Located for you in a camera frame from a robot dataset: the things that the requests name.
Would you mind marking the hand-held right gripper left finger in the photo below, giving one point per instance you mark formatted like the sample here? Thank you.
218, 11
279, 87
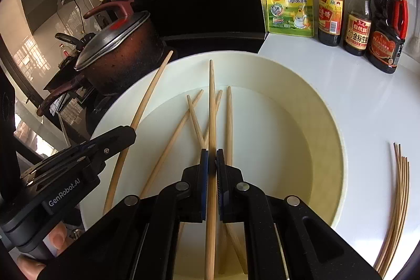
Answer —
204, 188

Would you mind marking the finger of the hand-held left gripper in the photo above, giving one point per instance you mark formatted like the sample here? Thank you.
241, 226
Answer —
88, 162
118, 135

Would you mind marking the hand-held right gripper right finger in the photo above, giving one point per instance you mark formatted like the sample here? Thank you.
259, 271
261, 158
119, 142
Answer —
221, 188

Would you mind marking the tan wooden chopstick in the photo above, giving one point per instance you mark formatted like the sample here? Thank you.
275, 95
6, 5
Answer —
154, 86
212, 103
215, 107
174, 142
195, 117

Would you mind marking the white round basin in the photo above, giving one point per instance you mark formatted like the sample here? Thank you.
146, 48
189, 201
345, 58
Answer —
279, 135

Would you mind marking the pile of wooden chopsticks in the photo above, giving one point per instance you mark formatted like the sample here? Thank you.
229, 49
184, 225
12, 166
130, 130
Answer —
404, 194

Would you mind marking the person's left hand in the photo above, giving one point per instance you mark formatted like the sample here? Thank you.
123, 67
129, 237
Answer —
59, 235

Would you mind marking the black gas stove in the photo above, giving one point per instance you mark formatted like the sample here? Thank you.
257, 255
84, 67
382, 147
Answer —
98, 116

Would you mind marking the dark red cooking pot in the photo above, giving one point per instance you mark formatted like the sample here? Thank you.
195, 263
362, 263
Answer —
131, 66

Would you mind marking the yellow seasoning pouch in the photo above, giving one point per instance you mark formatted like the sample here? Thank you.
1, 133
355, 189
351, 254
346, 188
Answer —
290, 7

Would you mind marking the clear soy sauce bottle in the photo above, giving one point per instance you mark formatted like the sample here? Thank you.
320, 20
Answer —
359, 21

